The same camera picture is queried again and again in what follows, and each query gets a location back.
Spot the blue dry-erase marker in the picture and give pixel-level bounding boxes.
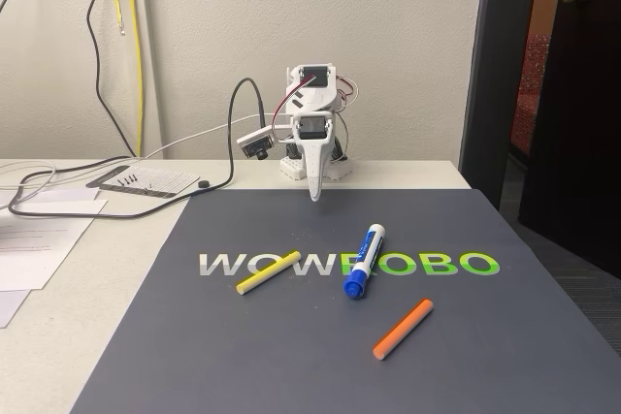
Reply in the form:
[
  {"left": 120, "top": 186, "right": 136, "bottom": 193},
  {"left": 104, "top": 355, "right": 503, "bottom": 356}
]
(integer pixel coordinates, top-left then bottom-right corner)
[{"left": 343, "top": 223, "right": 388, "bottom": 300}]

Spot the grey door frame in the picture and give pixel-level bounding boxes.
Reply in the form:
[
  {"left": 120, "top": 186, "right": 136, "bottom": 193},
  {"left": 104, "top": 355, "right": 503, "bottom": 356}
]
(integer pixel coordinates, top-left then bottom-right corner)
[{"left": 458, "top": 0, "right": 542, "bottom": 211}]

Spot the yellow chalk stick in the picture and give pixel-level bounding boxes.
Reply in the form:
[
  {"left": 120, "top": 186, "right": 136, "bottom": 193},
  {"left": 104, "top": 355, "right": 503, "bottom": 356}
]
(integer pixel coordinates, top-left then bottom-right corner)
[{"left": 236, "top": 249, "right": 301, "bottom": 297}]

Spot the thick black camera cable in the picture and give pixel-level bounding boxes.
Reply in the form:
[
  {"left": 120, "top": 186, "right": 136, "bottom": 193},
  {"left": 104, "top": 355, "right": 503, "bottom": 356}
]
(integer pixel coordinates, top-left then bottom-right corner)
[{"left": 7, "top": 77, "right": 267, "bottom": 220}]

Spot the orange chalk stick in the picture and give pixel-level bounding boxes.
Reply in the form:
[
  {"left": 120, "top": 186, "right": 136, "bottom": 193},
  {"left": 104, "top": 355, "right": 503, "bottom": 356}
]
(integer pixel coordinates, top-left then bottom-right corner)
[{"left": 372, "top": 298, "right": 435, "bottom": 361}]

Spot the dark brown door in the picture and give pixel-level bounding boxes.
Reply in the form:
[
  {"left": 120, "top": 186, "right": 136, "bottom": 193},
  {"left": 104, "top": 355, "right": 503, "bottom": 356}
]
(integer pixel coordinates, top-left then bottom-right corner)
[{"left": 517, "top": 0, "right": 621, "bottom": 282}]

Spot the white printed paper sheet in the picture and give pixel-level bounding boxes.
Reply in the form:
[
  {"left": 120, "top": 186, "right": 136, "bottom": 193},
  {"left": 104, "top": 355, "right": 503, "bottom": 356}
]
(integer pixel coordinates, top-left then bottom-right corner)
[{"left": 0, "top": 199, "right": 109, "bottom": 292}]

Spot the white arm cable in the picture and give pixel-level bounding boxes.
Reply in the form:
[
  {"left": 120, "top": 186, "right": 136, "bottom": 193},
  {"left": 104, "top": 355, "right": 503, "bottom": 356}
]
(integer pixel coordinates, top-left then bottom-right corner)
[{"left": 145, "top": 112, "right": 276, "bottom": 159}]

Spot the blank white paper sheet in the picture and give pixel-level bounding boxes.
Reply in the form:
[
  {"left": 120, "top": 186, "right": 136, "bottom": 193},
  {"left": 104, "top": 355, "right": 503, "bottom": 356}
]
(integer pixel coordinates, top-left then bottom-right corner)
[
  {"left": 0, "top": 289, "right": 31, "bottom": 330},
  {"left": 18, "top": 188, "right": 101, "bottom": 203}
]

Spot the white gripper camera module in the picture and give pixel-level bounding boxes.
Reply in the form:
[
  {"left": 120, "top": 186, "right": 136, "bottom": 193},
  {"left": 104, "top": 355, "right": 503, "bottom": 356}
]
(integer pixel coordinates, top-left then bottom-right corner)
[{"left": 236, "top": 123, "right": 278, "bottom": 162}]

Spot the grey WOWROBO mat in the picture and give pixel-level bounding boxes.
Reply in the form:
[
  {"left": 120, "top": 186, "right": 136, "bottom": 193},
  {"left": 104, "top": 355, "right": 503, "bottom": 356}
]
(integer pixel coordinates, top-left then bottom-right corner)
[{"left": 70, "top": 188, "right": 621, "bottom": 414}]

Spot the black wall cable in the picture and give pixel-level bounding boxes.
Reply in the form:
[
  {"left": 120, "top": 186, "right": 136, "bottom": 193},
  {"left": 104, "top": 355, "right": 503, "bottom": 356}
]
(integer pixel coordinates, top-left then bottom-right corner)
[{"left": 85, "top": 0, "right": 140, "bottom": 158}]

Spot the thin white looped cable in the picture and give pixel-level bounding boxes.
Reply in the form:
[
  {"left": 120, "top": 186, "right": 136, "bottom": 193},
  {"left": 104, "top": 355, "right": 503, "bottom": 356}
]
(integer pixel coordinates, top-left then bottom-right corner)
[{"left": 0, "top": 161, "right": 59, "bottom": 214}]

